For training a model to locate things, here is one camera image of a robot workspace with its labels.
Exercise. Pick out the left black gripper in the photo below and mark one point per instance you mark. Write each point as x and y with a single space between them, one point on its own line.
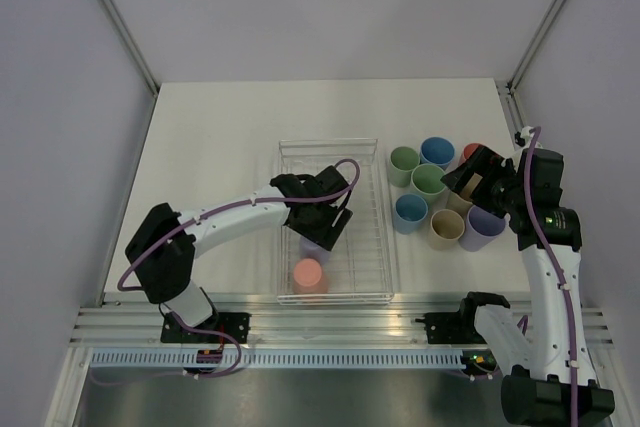
327 235

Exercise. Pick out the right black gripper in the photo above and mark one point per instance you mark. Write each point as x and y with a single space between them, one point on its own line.
486 162

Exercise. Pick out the beige cup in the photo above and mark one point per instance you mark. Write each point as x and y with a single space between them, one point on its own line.
445 229
459 202

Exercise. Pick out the small purple cup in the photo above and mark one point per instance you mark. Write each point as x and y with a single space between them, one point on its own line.
311 250

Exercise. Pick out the pink cup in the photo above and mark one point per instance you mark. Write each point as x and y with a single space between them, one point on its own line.
467 152
309 277

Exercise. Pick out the large purple cup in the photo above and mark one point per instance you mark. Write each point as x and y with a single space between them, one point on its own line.
481 228

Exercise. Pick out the green cup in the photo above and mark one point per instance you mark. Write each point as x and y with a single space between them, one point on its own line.
425 181
402 161

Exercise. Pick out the pink cup front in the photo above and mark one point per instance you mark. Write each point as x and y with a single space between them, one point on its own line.
309 277

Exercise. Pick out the light blue cup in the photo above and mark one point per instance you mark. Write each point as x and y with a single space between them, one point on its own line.
409 213

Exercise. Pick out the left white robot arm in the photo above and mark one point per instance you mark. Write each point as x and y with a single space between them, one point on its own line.
162 251

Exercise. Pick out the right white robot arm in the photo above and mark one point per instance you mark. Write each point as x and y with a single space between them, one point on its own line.
548 380

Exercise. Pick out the clear wire dish rack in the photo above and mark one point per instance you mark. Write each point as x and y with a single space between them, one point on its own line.
359 268

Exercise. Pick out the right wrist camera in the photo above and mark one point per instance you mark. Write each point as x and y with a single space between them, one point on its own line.
524 136

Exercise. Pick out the right aluminium frame post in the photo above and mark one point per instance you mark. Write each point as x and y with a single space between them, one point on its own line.
542 31

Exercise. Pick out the aluminium frame post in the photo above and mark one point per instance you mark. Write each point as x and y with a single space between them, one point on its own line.
130 46
542 31

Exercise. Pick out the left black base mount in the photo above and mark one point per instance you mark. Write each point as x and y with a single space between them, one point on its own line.
234 324

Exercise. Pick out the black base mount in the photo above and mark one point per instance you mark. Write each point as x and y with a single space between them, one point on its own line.
234 324
449 328

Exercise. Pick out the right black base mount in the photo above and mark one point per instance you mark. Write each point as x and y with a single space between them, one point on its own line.
449 328

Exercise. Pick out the aluminium front rail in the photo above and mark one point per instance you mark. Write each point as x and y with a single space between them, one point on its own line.
128 321

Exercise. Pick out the white slotted cable duct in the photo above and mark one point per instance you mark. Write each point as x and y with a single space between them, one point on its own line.
447 359

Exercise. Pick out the left aluminium frame post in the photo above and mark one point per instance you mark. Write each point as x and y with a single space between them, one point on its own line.
130 46

